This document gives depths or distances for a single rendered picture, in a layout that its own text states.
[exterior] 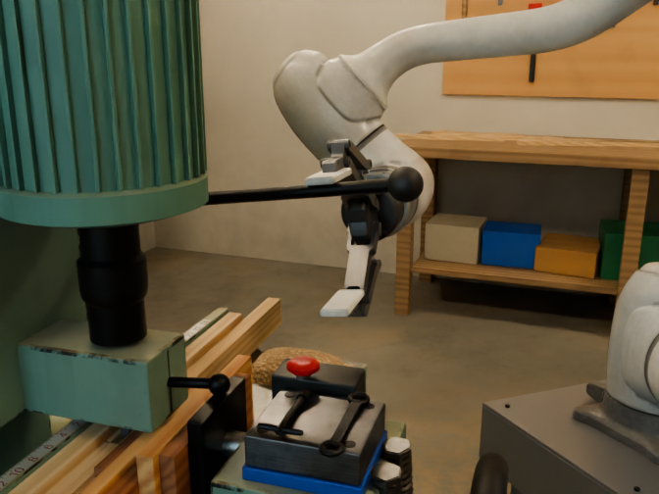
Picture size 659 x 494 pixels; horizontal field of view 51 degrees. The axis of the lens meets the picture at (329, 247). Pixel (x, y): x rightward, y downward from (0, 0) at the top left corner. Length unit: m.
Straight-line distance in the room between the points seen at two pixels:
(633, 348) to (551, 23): 0.48
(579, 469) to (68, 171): 0.82
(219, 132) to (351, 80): 3.45
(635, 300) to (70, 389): 0.81
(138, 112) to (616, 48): 3.37
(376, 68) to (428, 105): 2.93
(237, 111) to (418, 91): 1.12
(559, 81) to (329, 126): 2.90
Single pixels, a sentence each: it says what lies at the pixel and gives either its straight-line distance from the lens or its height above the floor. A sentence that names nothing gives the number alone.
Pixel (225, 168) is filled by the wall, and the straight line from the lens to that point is 4.42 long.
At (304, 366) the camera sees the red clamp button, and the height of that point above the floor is 1.02.
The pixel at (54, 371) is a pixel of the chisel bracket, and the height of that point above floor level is 1.01.
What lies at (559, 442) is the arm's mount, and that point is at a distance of 1.16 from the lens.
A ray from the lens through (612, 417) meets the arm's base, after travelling 1.21.
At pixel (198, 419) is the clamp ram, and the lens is 0.61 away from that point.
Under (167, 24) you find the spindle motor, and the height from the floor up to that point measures 1.31.
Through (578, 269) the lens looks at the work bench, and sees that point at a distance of 3.48.
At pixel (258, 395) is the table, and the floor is 0.90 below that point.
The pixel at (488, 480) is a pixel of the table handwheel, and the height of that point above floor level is 0.95.
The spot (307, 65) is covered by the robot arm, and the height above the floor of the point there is 1.27.
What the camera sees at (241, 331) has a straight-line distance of 0.92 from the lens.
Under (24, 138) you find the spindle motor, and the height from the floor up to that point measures 1.23.
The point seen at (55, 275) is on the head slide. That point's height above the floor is 1.08.
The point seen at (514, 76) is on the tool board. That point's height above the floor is 1.15.
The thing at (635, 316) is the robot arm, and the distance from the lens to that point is 1.13.
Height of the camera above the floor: 1.30
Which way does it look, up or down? 16 degrees down
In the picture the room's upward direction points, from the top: straight up
